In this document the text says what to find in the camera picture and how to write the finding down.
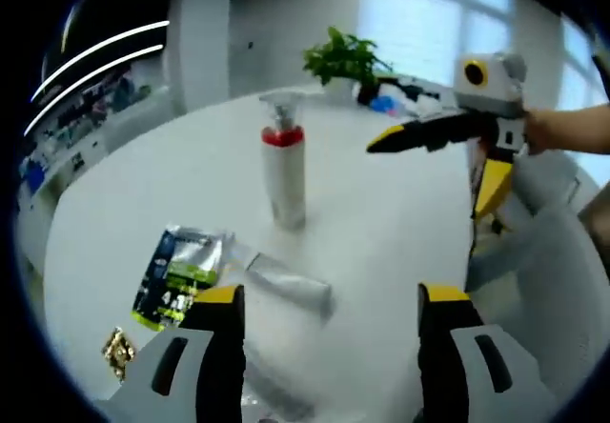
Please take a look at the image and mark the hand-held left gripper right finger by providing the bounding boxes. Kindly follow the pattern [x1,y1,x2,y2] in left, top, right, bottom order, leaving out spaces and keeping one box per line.
[417,282,559,423]

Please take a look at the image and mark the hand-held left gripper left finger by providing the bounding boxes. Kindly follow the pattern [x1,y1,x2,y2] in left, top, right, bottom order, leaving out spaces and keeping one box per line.
[92,283,247,423]

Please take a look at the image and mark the silver green skincare sachet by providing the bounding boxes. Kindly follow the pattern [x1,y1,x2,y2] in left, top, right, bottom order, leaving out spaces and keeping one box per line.
[131,224,235,332]

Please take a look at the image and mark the red-collared white skincare bottle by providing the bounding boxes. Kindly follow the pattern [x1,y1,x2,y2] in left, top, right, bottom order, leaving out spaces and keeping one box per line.
[258,91,307,232]

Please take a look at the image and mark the white skincare tube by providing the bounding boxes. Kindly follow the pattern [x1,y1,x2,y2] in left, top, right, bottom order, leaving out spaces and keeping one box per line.
[235,250,335,319]

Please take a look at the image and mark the person's right hand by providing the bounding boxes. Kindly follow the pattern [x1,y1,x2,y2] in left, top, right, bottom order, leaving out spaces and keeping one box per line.
[522,107,561,156]

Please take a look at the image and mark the black bundle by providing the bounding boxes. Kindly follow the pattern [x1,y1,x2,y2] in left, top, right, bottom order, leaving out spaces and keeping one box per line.
[356,75,442,108]

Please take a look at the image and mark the small gold foil packet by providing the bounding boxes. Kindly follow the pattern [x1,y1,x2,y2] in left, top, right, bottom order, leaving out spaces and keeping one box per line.
[99,326,139,384]

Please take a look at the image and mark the blue plastic bag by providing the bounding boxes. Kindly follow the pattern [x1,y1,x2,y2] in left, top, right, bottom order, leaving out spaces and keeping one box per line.
[369,94,399,115]

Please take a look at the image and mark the large window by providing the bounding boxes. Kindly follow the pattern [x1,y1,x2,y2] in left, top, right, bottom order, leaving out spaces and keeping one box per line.
[366,0,601,110]

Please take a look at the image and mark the potted green plant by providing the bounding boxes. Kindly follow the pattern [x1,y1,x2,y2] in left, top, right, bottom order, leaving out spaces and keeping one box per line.
[303,26,395,105]

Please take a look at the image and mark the white office counter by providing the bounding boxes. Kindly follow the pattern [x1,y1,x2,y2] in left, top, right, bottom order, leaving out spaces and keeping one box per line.
[16,87,173,233]

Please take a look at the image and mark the thin ceiling light strip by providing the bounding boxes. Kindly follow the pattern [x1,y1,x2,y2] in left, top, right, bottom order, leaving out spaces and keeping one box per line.
[23,44,164,137]
[30,20,171,103]

